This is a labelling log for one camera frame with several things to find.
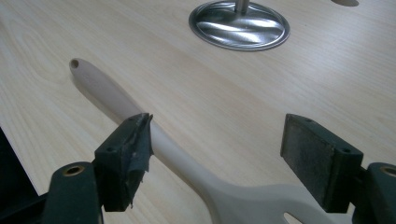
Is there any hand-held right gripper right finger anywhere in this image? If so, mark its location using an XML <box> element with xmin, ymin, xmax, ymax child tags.
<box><xmin>279</xmin><ymin>113</ymin><xmax>364</xmax><ymax>214</ymax></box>

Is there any round metal stand base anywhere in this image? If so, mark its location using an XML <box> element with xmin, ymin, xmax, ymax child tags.
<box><xmin>188</xmin><ymin>0</ymin><xmax>291</xmax><ymax>52</ymax></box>

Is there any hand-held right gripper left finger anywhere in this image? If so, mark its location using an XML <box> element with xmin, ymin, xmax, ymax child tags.
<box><xmin>93</xmin><ymin>112</ymin><xmax>154</xmax><ymax>213</ymax></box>

